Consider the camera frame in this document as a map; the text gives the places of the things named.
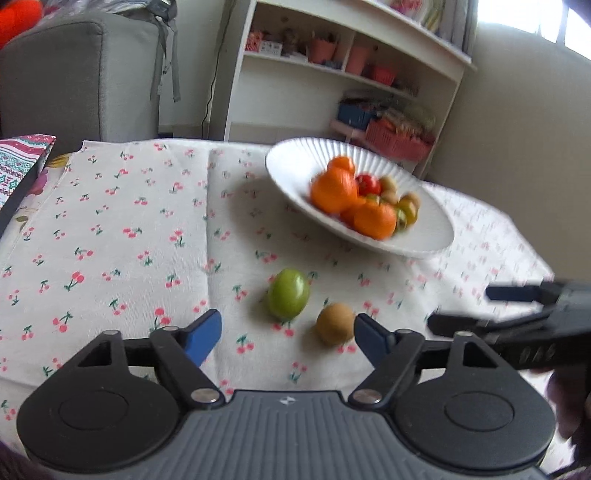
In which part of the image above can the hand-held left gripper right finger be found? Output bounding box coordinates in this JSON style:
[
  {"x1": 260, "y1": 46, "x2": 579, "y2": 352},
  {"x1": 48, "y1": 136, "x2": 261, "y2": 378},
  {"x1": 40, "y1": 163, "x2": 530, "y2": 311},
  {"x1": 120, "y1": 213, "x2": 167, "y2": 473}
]
[{"x1": 348, "y1": 314, "x2": 499, "y2": 409}]

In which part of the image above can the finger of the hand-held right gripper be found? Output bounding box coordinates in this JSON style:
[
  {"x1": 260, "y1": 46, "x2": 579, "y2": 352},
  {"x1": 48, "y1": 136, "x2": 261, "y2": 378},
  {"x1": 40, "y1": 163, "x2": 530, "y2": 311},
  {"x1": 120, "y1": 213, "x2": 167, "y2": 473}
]
[
  {"x1": 427, "y1": 314, "x2": 509, "y2": 340},
  {"x1": 486, "y1": 282, "x2": 561, "y2": 304}
]

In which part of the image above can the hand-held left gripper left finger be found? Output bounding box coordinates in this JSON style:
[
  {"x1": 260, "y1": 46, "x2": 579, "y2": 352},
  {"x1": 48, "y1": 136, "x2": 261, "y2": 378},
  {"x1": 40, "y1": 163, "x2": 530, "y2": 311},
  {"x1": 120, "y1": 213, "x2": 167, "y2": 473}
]
[{"x1": 81, "y1": 309, "x2": 225, "y2": 409}]

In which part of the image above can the green jujube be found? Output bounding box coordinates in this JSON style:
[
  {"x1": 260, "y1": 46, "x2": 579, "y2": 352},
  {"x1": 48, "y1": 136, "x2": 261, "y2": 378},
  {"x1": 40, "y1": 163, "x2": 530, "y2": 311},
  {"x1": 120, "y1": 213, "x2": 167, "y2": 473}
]
[{"x1": 268, "y1": 268, "x2": 311, "y2": 320}]

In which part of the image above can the mandarin orange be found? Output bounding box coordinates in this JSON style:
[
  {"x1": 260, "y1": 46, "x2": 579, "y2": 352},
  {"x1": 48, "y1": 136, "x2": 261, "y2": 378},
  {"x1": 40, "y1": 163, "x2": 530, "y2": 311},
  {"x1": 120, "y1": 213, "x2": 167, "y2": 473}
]
[
  {"x1": 310, "y1": 167, "x2": 360, "y2": 214},
  {"x1": 353, "y1": 198, "x2": 398, "y2": 241}
]

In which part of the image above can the green-orange cherry tomato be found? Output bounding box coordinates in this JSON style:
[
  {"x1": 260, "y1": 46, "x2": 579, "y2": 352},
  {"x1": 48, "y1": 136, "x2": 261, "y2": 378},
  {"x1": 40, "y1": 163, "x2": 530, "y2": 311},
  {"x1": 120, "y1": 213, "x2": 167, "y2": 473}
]
[{"x1": 394, "y1": 205, "x2": 419, "y2": 232}]

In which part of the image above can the large red tomato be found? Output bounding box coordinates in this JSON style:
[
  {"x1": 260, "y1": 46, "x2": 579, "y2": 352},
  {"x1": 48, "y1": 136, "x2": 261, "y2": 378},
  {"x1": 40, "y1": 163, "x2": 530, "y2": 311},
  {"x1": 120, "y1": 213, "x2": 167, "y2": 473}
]
[{"x1": 356, "y1": 174, "x2": 382, "y2": 197}]

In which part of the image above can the white ribbed plate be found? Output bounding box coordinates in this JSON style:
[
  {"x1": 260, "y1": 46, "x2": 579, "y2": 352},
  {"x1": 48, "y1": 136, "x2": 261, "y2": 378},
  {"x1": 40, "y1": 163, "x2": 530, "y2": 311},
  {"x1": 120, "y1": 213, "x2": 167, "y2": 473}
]
[{"x1": 265, "y1": 137, "x2": 455, "y2": 259}]

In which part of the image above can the person's right hand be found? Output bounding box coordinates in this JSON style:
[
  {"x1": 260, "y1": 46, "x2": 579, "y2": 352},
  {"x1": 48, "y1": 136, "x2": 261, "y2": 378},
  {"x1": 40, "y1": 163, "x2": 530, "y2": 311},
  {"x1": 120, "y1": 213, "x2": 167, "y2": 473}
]
[{"x1": 549, "y1": 367, "x2": 591, "y2": 440}]

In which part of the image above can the cherry print tablecloth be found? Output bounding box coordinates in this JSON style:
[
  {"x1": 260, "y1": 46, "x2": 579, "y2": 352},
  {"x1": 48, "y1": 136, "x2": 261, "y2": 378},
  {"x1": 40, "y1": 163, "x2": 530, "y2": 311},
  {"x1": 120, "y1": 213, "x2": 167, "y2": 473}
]
[{"x1": 0, "y1": 138, "x2": 555, "y2": 455}]

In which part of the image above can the large pink basket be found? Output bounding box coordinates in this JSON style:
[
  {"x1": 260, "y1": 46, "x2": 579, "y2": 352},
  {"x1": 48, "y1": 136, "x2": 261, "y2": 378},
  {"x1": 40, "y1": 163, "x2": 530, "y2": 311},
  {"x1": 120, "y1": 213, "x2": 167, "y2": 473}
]
[{"x1": 365, "y1": 119, "x2": 432, "y2": 162}]

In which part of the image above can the blue storage box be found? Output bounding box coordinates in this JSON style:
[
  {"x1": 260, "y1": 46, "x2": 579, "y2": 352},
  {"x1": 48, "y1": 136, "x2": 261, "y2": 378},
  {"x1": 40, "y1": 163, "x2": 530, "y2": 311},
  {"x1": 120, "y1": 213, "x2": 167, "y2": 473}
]
[{"x1": 338, "y1": 102, "x2": 376, "y2": 131}]

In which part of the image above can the floral cloth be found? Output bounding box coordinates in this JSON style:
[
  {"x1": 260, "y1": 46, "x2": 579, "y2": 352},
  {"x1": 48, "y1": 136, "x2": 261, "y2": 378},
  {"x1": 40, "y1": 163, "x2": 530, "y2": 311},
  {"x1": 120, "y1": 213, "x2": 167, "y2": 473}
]
[{"x1": 0, "y1": 154, "x2": 75, "y2": 241}]

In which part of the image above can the striped patterned cushion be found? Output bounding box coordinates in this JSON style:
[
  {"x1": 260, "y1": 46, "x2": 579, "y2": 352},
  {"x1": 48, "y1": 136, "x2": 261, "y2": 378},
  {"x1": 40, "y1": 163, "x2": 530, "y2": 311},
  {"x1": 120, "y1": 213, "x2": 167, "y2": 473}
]
[{"x1": 0, "y1": 134, "x2": 57, "y2": 234}]

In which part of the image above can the row of books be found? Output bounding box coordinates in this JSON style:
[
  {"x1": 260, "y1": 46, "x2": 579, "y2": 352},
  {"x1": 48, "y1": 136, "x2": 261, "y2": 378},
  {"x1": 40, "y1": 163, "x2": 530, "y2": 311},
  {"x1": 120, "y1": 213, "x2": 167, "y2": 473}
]
[{"x1": 388, "y1": 0, "x2": 476, "y2": 51}]

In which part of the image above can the pink pot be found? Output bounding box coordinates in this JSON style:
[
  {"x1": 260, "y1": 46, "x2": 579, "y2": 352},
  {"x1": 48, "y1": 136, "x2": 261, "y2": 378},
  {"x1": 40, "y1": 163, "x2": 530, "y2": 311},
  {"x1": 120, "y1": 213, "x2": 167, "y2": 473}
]
[{"x1": 345, "y1": 45, "x2": 372, "y2": 75}]

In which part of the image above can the window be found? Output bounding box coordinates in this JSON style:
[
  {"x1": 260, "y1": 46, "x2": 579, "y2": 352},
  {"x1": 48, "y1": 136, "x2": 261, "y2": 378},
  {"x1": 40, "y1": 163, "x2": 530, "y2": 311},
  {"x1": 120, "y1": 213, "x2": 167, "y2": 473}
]
[{"x1": 478, "y1": 0, "x2": 591, "y2": 58}]

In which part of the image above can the grey sofa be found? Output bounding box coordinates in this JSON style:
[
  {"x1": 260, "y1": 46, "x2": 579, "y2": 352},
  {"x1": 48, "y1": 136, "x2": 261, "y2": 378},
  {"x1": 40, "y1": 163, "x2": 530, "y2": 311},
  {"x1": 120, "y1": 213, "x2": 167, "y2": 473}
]
[{"x1": 0, "y1": 11, "x2": 178, "y2": 153}]

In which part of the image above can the pink cup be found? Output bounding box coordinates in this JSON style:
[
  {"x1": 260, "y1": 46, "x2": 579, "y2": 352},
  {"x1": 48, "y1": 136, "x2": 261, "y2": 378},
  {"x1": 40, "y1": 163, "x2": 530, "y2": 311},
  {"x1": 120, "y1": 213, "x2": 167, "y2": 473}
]
[{"x1": 308, "y1": 39, "x2": 337, "y2": 65}]

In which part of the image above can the white shelf unit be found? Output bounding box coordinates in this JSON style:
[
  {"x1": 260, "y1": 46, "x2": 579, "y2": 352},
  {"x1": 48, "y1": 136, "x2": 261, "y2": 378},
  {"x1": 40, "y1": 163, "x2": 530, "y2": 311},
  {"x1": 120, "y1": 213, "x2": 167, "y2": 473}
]
[{"x1": 210, "y1": 0, "x2": 477, "y2": 181}]

